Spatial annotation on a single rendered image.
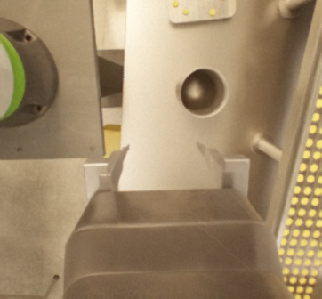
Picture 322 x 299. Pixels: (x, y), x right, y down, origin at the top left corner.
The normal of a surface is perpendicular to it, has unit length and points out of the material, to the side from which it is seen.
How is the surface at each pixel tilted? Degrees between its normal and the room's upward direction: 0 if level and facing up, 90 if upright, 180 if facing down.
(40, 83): 70
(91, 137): 0
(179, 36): 0
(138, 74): 0
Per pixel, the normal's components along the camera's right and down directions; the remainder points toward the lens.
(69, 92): 0.02, 0.25
